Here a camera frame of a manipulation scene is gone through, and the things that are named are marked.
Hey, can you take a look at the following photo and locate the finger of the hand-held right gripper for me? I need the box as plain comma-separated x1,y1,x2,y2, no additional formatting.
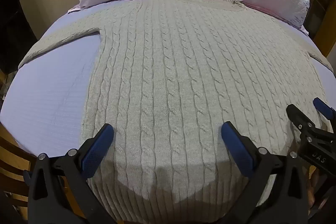
286,105,324,146
313,98,336,130

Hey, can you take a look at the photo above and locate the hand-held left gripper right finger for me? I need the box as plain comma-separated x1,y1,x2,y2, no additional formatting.
221,121,309,224

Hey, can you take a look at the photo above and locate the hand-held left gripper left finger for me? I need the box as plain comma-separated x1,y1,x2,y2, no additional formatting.
25,123,116,224

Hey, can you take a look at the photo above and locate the cream cable-knit sweater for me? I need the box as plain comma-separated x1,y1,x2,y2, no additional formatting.
18,0,335,216

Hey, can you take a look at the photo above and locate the lavender bed sheet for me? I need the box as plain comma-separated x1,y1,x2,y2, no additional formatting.
0,1,336,159

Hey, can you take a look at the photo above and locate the wooden headboard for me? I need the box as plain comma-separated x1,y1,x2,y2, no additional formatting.
306,0,336,59

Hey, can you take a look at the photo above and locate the dark furniture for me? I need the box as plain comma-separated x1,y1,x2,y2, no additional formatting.
0,0,41,75

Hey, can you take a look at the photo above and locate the wooden bed frame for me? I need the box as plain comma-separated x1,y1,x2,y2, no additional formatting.
0,122,88,224

